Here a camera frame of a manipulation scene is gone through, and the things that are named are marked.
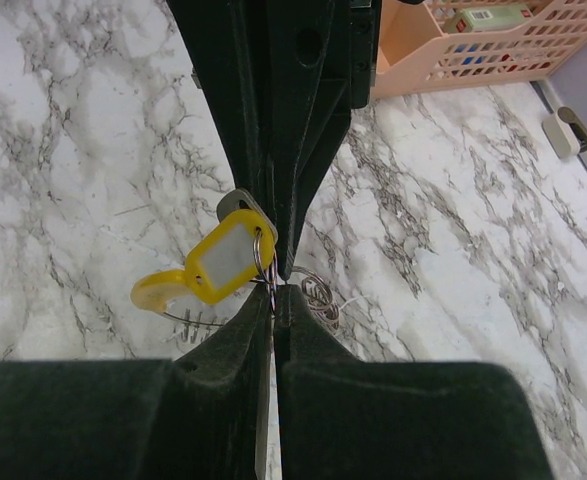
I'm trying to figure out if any green white box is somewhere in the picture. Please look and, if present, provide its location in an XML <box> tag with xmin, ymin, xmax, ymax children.
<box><xmin>442</xmin><ymin>3</ymin><xmax>533</xmax><ymax>34</ymax></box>

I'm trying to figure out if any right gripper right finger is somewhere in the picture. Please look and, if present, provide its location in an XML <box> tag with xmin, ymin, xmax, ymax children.
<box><xmin>274</xmin><ymin>285</ymin><xmax>553</xmax><ymax>479</ymax></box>

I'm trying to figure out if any beige small object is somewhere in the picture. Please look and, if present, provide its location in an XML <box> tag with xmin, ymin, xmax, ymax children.
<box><xmin>542</xmin><ymin>106</ymin><xmax>587</xmax><ymax>160</ymax></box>

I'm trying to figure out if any yellow tag key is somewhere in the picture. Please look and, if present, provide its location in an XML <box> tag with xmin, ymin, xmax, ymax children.
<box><xmin>185</xmin><ymin>188</ymin><xmax>278</xmax><ymax>304</ymax></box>

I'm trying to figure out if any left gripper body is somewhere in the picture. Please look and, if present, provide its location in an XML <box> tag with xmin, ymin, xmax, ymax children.
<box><xmin>348</xmin><ymin>0</ymin><xmax>381</xmax><ymax>109</ymax></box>

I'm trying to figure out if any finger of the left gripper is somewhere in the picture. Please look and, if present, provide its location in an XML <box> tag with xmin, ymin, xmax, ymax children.
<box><xmin>267</xmin><ymin>1</ymin><xmax>350</xmax><ymax>279</ymax></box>
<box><xmin>168</xmin><ymin>1</ymin><xmax>283</xmax><ymax>233</ymax></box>

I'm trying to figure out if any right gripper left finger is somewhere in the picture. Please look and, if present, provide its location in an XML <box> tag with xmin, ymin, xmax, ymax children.
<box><xmin>0</xmin><ymin>287</ymin><xmax>271</xmax><ymax>479</ymax></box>

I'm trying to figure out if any peach desk organizer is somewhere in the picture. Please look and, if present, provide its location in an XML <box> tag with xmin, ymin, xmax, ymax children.
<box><xmin>371</xmin><ymin>1</ymin><xmax>587</xmax><ymax>99</ymax></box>

